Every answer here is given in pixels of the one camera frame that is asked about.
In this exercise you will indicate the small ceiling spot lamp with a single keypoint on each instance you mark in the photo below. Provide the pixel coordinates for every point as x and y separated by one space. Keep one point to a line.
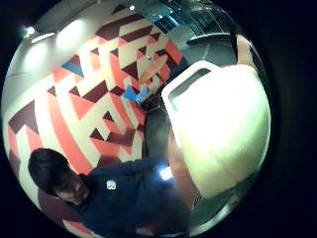
132 7

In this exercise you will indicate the round ceiling spot lamp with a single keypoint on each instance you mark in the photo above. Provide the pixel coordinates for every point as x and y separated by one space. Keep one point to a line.
29 31

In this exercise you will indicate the long ceiling strip lamp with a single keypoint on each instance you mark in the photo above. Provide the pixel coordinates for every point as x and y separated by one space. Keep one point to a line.
43 37

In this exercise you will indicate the the person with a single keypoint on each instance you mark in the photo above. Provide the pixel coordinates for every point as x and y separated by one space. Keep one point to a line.
132 195

